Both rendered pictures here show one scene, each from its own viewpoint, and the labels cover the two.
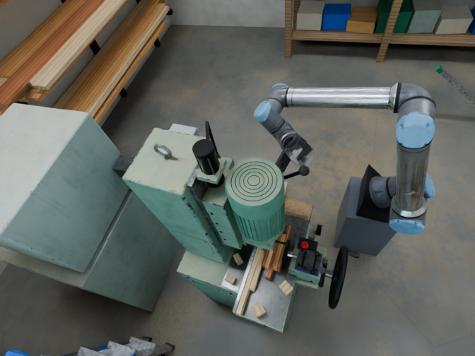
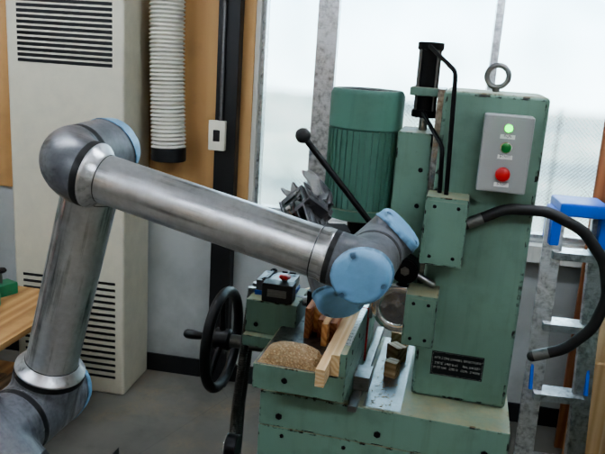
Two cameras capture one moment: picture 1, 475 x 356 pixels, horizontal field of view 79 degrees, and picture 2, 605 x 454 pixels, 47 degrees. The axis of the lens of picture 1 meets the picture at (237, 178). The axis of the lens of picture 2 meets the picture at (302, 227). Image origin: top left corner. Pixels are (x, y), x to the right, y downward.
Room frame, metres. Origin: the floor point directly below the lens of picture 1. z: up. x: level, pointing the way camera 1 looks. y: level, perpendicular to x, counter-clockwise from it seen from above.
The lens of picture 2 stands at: (1.96, -0.74, 1.58)
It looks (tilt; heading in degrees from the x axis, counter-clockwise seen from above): 14 degrees down; 160
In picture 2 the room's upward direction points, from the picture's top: 4 degrees clockwise
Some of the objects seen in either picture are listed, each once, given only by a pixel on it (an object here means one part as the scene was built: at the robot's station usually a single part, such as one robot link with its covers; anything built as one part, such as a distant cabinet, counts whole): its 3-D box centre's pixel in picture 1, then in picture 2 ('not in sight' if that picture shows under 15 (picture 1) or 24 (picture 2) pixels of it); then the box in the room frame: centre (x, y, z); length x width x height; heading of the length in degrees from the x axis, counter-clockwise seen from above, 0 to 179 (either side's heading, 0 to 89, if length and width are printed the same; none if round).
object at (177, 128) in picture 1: (187, 145); (504, 153); (0.73, 0.15, 1.40); 0.10 x 0.06 x 0.16; 57
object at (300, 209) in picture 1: (297, 207); (293, 351); (0.59, -0.25, 0.92); 0.14 x 0.09 x 0.04; 57
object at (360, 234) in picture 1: (364, 218); not in sight; (0.68, -0.78, 0.27); 0.30 x 0.30 x 0.55; 61
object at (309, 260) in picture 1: (308, 256); (277, 284); (0.33, -0.21, 0.99); 0.13 x 0.11 x 0.06; 147
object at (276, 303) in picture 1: (288, 258); (307, 330); (0.38, -0.13, 0.87); 0.61 x 0.30 x 0.06; 147
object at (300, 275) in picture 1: (307, 261); (277, 309); (0.33, -0.20, 0.91); 0.15 x 0.14 x 0.09; 147
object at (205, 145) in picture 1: (208, 164); (429, 80); (0.52, 0.07, 1.53); 0.08 x 0.08 x 0.17; 57
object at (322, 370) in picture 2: (270, 232); (343, 330); (0.50, -0.08, 0.92); 0.55 x 0.02 x 0.04; 147
